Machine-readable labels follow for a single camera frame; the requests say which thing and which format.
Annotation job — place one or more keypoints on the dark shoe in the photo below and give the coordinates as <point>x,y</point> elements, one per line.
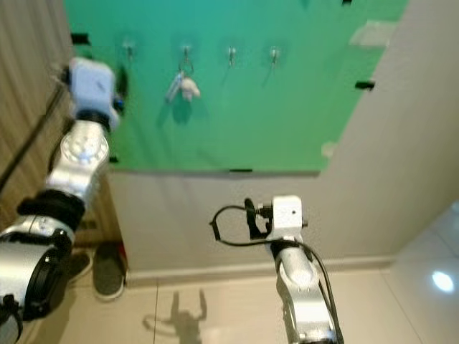
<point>80,269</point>
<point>110,272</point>

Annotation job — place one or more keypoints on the small white tape piece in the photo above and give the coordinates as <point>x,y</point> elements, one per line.
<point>330,150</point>

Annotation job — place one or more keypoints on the large white tape piece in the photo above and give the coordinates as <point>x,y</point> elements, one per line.
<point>376,34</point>

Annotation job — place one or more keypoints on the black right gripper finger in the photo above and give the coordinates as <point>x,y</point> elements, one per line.
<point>252,219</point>

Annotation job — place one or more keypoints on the green board with hooks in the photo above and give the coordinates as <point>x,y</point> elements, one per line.
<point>258,122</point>

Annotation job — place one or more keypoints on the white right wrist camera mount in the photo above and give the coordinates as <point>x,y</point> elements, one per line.
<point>287,217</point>

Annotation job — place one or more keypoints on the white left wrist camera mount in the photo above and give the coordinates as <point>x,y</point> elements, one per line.
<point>93,86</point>

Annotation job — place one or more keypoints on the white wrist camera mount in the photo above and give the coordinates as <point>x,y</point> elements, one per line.
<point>287,217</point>
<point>93,86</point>

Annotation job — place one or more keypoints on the clear adhesive metal hook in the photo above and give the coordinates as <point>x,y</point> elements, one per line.
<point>274,55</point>
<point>231,55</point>
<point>129,50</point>
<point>185,51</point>

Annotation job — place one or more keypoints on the light wooden door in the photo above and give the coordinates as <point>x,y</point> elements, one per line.
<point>29,57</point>

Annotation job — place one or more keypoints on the black tape strip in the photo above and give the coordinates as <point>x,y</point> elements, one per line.
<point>114,159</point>
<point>364,85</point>
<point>79,38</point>
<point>241,170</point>

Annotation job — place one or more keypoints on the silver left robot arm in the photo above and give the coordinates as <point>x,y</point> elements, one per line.
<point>82,150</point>

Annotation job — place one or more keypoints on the key bunch with white plush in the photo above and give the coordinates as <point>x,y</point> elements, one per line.
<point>190,87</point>

